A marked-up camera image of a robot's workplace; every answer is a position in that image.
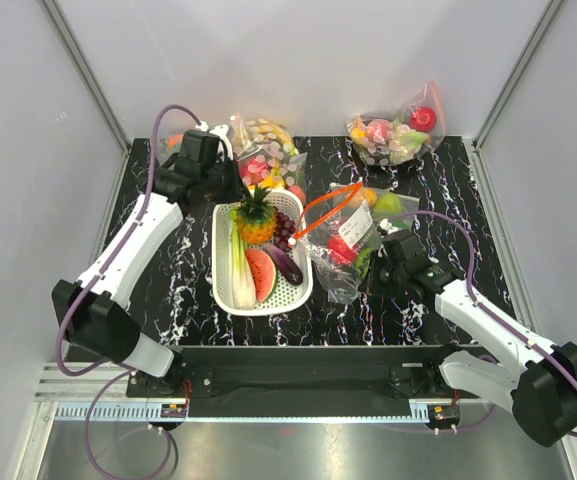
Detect fake red apple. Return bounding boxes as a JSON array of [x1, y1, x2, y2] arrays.
[[327, 235, 358, 266]]

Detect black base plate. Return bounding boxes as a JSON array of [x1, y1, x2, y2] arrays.
[[67, 344, 514, 419]]

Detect fake watermelon slice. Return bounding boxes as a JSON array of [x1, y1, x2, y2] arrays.
[[245, 248, 277, 303]]

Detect fake purple eggplant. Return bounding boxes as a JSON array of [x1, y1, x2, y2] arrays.
[[264, 245, 303, 286]]

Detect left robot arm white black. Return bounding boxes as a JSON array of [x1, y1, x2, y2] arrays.
[[52, 124, 245, 396]]

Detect purple fake grapes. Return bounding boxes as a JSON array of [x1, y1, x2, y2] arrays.
[[272, 211, 296, 253]]

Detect zip bag orange slider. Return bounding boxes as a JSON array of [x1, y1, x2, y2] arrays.
[[289, 182, 420, 304]]

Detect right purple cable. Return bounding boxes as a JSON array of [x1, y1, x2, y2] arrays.
[[382, 209, 577, 439]]

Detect zip bag with broccoli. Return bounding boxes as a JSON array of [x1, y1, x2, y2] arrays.
[[156, 133, 184, 157]]

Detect white plastic basket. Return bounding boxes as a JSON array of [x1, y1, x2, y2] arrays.
[[211, 203, 314, 316]]

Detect polka dot bag bananas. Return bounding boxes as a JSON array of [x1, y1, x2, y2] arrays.
[[230, 115, 307, 206]]

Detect fake celery stalk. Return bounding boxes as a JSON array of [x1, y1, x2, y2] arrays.
[[230, 222, 256, 309]]

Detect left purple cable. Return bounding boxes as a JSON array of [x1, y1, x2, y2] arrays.
[[54, 103, 209, 476]]

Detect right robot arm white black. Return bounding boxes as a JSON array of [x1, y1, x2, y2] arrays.
[[367, 216, 577, 447]]

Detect fake pineapple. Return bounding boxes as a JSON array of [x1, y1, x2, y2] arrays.
[[234, 187, 277, 245]]

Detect purple cable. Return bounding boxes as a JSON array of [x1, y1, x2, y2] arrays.
[[382, 209, 577, 439], [54, 103, 209, 476]]

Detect polka dot bag back right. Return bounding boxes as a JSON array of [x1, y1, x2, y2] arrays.
[[347, 81, 447, 167]]

